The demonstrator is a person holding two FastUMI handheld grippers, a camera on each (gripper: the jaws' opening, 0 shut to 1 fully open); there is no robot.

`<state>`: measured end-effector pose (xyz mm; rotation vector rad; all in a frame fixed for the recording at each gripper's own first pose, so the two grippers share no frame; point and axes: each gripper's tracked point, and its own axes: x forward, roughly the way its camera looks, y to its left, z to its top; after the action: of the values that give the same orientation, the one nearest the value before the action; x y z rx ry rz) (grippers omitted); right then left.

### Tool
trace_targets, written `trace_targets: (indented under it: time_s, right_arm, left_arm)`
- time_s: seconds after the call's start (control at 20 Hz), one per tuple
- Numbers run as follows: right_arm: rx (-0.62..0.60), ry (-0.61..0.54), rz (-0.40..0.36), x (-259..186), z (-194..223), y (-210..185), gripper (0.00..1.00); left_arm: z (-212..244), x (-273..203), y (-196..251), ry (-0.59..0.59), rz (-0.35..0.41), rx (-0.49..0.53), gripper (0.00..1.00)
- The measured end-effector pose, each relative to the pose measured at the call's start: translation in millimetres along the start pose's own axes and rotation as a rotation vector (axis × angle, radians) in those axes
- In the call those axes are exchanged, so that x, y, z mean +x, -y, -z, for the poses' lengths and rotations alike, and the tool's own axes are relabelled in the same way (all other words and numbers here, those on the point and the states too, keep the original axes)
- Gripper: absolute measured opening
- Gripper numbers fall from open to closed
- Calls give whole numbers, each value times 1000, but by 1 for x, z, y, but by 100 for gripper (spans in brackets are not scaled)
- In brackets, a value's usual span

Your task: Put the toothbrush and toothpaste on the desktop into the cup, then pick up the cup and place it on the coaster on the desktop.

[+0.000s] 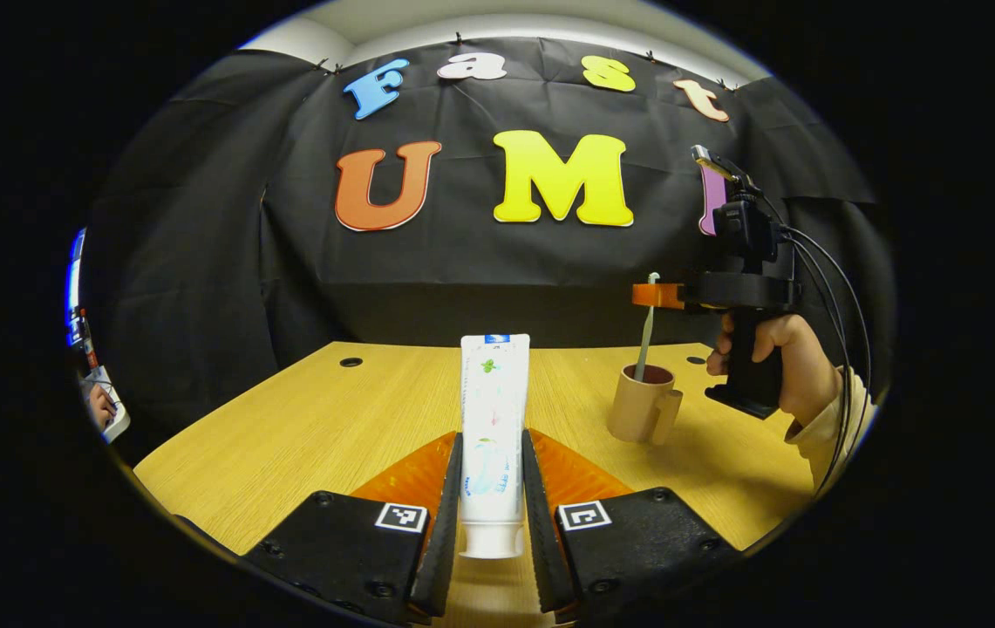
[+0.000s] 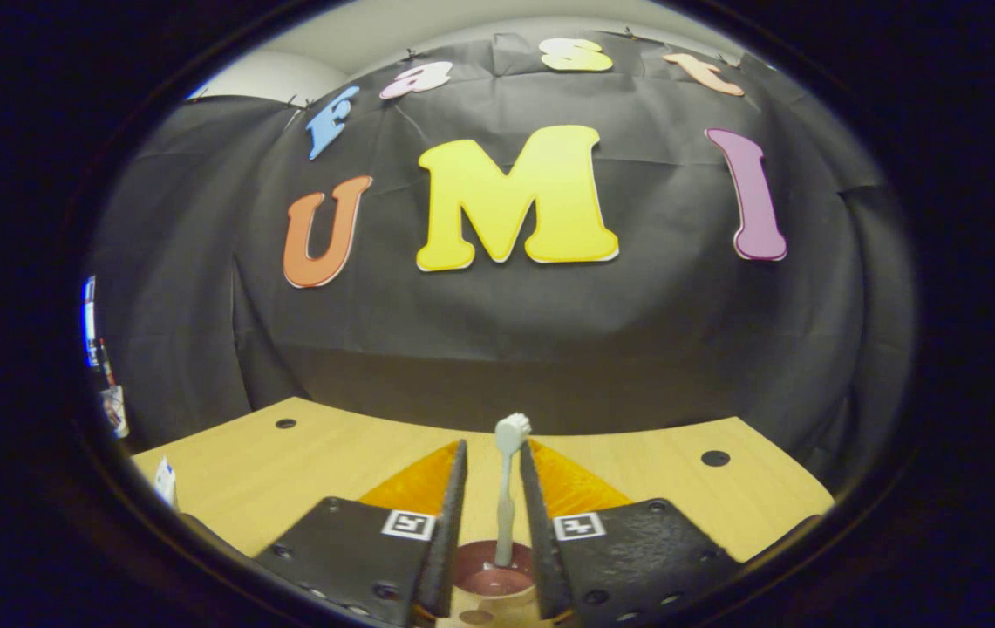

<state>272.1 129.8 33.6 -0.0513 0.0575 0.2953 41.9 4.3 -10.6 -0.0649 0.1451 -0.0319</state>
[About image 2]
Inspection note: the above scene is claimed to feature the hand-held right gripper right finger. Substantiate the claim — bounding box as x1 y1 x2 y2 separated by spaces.
518 439 744 628

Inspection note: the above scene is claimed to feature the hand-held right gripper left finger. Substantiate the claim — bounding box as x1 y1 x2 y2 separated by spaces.
253 439 469 628

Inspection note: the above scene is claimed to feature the pale green toothbrush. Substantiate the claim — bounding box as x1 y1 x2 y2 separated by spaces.
494 413 533 568

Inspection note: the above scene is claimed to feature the beige cup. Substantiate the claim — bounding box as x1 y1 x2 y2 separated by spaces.
447 539 552 628

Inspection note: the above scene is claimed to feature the wooden desktop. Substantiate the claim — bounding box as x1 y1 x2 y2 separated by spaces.
131 397 836 628

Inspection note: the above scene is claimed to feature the white desktop device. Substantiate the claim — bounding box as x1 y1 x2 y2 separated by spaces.
100 384 129 439

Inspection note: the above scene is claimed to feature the computer monitor screen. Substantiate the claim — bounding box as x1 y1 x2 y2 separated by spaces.
82 276 102 369

